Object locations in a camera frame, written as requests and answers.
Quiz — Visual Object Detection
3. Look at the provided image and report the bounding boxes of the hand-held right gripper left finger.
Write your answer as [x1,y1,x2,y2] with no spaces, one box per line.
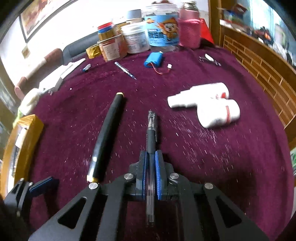
[28,151,147,241]

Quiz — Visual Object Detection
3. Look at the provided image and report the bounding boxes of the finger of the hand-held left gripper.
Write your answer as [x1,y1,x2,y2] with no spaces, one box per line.
[28,176,60,197]
[4,178,31,215]

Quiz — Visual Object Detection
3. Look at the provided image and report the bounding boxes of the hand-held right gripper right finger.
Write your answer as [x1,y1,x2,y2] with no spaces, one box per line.
[155,151,270,241]

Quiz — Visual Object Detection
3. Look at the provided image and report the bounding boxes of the clear black gel pen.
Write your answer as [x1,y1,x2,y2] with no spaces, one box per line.
[146,111,158,229]

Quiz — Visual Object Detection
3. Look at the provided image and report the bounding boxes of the yellow cardboard box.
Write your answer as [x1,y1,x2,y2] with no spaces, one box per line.
[0,114,44,197]

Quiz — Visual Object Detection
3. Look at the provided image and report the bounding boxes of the black marker yellow caps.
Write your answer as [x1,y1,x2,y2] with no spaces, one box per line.
[87,92,127,184]

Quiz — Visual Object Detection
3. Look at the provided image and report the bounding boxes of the white cloth bundle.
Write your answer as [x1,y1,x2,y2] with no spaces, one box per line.
[18,88,43,114]

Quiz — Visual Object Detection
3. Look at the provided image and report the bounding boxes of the silver blue pen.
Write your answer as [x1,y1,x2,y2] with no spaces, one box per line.
[114,61,137,80]

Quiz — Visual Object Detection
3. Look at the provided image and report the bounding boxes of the blue battery pack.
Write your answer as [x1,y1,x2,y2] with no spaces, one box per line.
[143,51,174,76]

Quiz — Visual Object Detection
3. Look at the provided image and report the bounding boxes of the white paper stack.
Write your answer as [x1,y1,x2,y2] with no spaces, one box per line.
[39,58,86,93]

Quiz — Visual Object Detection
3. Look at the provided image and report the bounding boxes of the maroon armchair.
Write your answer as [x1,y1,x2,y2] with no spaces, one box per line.
[14,48,63,98]

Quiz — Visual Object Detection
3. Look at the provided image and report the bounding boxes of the metal nail clipper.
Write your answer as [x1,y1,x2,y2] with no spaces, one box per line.
[199,54,221,67]

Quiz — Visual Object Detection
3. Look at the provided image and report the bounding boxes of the orange jar white label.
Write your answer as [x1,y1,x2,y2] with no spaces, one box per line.
[97,35,128,62]

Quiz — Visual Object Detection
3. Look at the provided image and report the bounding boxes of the gold tape roll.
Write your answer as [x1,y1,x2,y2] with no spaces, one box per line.
[86,45,102,59]

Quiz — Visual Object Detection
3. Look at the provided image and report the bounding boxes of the white plastic jar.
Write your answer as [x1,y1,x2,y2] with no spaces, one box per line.
[121,23,151,54]

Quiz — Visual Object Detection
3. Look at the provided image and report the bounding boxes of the black sofa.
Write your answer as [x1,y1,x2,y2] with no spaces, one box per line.
[62,32,100,65]

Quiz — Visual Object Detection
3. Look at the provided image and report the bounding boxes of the blue cartoon label jar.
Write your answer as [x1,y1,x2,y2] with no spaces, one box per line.
[142,3,181,52]

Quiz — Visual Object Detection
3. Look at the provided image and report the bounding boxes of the gold jar red blue lid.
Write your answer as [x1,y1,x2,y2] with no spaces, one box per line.
[97,22,115,42]

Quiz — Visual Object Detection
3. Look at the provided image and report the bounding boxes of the pink sleeved bottle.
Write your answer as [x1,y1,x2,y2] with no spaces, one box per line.
[178,1,202,49]

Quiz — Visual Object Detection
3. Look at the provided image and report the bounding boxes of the wooden brick-pattern cabinet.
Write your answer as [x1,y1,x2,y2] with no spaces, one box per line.
[208,0,296,130]

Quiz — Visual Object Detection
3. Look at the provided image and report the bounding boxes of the framed wall painting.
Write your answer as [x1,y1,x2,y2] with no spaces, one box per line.
[18,0,78,43]

